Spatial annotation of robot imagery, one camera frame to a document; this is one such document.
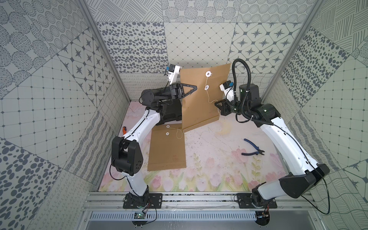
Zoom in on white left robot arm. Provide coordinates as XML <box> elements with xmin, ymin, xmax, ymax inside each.
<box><xmin>111</xmin><ymin>83</ymin><xmax>197</xmax><ymax>205</ymax></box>

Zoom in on aluminium mounting rail frame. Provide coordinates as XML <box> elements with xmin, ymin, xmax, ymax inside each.
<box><xmin>81</xmin><ymin>175</ymin><xmax>320</xmax><ymax>212</ymax></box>

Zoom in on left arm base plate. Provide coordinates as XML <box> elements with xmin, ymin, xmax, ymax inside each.
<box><xmin>123</xmin><ymin>193</ymin><xmax>163</xmax><ymax>209</ymax></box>

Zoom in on black plastic tool case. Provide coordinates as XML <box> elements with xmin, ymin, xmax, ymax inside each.
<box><xmin>160</xmin><ymin>99</ymin><xmax>182</xmax><ymax>123</ymax></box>

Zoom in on brown kraft file bag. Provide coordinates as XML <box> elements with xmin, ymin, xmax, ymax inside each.
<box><xmin>180</xmin><ymin>63</ymin><xmax>231</xmax><ymax>132</ymax></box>
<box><xmin>148</xmin><ymin>124</ymin><xmax>186</xmax><ymax>171</ymax></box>

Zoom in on blue handled pliers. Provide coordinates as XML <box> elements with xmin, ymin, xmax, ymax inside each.
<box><xmin>241</xmin><ymin>138</ymin><xmax>265</xmax><ymax>157</ymax></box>

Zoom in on white file bag string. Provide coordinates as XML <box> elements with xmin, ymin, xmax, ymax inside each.
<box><xmin>205</xmin><ymin>71</ymin><xmax>219</xmax><ymax>104</ymax></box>

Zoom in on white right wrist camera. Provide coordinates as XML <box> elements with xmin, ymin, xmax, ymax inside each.
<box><xmin>219</xmin><ymin>80</ymin><xmax>234</xmax><ymax>102</ymax></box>

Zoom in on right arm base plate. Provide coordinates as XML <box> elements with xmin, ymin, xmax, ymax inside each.
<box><xmin>234</xmin><ymin>193</ymin><xmax>278</xmax><ymax>209</ymax></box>

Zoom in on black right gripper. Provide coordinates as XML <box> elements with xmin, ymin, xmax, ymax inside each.
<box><xmin>215</xmin><ymin>97</ymin><xmax>250</xmax><ymax>117</ymax></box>

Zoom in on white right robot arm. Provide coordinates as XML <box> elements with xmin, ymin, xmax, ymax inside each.
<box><xmin>215</xmin><ymin>80</ymin><xmax>330</xmax><ymax>207</ymax></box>

